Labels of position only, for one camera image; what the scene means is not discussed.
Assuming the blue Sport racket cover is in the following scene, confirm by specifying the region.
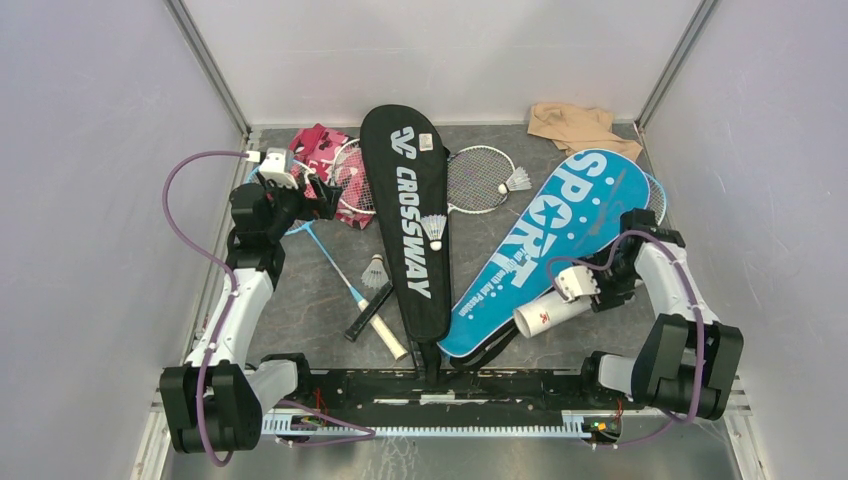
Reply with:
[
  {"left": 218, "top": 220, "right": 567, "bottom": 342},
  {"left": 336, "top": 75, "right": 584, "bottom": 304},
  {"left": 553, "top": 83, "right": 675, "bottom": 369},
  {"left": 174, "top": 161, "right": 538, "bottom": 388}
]
[{"left": 438, "top": 149, "right": 650, "bottom": 358}]

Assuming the white shuttlecock tube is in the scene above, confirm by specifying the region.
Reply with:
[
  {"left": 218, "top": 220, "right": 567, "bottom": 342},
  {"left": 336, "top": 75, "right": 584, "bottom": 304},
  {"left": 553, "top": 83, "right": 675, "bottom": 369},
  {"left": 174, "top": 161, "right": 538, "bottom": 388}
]
[{"left": 513, "top": 291, "right": 592, "bottom": 338}]

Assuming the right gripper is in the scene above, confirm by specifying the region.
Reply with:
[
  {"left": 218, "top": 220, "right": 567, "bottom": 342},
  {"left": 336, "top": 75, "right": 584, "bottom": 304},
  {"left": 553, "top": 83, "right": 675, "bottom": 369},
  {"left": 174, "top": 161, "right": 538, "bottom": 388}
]
[{"left": 572, "top": 248, "right": 640, "bottom": 313}]

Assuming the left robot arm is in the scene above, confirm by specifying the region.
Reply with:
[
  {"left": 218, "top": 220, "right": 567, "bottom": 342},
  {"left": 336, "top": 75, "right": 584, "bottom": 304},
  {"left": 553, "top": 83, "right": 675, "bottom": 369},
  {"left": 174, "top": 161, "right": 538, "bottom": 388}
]
[{"left": 159, "top": 175, "right": 342, "bottom": 460}]

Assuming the white shuttlecock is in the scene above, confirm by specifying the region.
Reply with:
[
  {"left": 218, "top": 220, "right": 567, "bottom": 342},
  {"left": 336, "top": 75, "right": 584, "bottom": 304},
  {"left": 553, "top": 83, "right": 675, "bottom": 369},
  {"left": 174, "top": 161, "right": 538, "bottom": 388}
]
[
  {"left": 420, "top": 214, "right": 447, "bottom": 251},
  {"left": 498, "top": 167, "right": 532, "bottom": 195},
  {"left": 361, "top": 254, "right": 389, "bottom": 289}
]

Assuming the white racket on pink cloth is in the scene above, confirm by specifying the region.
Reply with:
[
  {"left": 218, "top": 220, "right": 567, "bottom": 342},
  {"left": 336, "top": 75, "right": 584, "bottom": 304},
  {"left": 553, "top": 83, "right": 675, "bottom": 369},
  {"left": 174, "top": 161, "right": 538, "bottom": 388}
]
[{"left": 329, "top": 137, "right": 395, "bottom": 344}]

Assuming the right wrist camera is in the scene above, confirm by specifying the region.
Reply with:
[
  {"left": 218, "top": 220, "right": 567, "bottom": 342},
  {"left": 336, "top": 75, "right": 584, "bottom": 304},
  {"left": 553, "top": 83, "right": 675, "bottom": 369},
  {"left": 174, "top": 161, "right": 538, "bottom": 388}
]
[{"left": 554, "top": 265, "right": 600, "bottom": 303}]

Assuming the beige cloth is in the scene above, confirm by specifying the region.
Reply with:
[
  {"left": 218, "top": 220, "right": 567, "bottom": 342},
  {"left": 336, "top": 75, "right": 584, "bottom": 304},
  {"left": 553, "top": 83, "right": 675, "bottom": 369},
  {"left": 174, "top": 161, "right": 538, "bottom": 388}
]
[{"left": 527, "top": 103, "right": 643, "bottom": 161}]

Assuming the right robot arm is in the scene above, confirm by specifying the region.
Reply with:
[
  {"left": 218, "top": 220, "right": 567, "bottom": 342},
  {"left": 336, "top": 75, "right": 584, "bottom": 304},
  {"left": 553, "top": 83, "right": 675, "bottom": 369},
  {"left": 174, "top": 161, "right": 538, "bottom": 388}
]
[{"left": 577, "top": 209, "right": 744, "bottom": 420}]

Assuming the blue frame badminton racket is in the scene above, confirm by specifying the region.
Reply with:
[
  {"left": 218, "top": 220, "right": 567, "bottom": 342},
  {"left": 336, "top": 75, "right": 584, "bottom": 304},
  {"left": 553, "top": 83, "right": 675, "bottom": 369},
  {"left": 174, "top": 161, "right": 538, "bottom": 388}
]
[{"left": 246, "top": 160, "right": 409, "bottom": 361}]

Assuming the black Crossway racket cover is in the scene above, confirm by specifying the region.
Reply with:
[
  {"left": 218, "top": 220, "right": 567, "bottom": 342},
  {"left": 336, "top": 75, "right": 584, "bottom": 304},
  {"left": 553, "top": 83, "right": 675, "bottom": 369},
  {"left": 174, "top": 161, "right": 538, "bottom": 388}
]
[{"left": 358, "top": 103, "right": 453, "bottom": 344}]

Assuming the white racket behind black cover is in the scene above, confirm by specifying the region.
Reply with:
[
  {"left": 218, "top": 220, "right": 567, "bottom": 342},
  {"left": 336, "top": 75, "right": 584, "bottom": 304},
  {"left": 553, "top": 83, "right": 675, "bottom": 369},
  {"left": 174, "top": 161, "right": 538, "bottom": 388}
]
[{"left": 447, "top": 145, "right": 515, "bottom": 215}]

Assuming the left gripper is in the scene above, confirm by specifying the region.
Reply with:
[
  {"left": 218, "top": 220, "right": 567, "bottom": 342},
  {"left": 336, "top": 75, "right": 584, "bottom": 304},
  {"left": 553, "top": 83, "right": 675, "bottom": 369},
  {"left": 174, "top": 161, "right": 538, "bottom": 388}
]
[{"left": 257, "top": 172, "right": 342, "bottom": 241}]

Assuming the pink camouflage cloth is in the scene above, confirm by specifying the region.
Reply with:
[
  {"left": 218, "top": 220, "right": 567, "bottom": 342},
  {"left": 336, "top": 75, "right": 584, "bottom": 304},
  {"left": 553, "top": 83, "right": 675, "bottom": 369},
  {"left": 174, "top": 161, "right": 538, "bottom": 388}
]
[{"left": 288, "top": 123, "right": 373, "bottom": 230}]

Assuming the racket under blue cover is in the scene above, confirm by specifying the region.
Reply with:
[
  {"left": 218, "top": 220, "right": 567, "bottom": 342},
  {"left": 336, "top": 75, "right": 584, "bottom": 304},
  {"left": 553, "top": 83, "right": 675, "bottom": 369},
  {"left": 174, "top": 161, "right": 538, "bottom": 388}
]
[{"left": 644, "top": 172, "right": 668, "bottom": 225}]

